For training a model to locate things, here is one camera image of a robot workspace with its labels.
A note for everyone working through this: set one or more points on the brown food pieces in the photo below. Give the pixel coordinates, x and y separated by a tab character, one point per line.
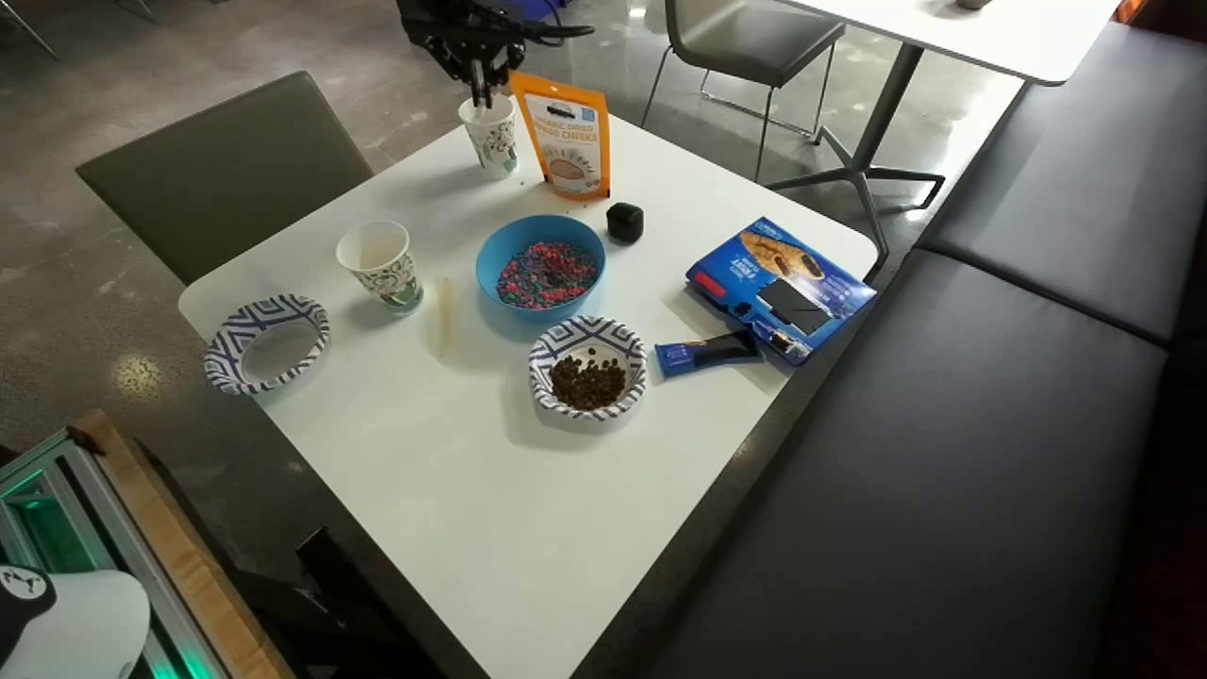
586	381

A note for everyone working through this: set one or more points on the red green blue pebbles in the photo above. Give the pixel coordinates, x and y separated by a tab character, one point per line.
547	276

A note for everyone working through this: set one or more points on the empty blue patterned paper bowl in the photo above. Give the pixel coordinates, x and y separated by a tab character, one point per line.
232	335

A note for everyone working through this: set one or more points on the cream plastic knife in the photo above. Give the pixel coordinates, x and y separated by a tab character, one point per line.
442	322

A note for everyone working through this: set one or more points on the grey padded chair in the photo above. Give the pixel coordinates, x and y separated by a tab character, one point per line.
211	176

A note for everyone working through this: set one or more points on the floral paper cup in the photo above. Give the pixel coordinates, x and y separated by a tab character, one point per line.
490	143
395	279

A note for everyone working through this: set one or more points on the white cap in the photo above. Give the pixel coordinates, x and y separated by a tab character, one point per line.
88	628

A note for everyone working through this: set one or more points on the white side table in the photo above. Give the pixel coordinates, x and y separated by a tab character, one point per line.
1006	30

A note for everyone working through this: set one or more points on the aluminium frame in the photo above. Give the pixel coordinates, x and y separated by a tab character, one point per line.
49	502

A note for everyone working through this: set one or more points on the blue patterned bowl with food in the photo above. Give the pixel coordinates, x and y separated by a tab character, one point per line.
586	335

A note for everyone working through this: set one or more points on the blue plastic bowl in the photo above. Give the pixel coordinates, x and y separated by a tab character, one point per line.
490	283

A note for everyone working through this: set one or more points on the wooden ledge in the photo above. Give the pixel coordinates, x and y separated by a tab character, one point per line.
176	552

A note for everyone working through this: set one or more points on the orange snack pouch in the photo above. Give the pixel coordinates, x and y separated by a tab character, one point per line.
568	143

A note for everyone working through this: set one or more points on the small black object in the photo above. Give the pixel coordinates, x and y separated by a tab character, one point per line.
627	223

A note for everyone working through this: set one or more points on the blue cardboard box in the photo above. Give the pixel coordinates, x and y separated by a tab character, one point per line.
779	288

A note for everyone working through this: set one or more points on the black seat metal chair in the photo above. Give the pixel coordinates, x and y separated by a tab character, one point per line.
754	40

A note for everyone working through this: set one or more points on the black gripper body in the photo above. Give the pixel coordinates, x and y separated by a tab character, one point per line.
456	30

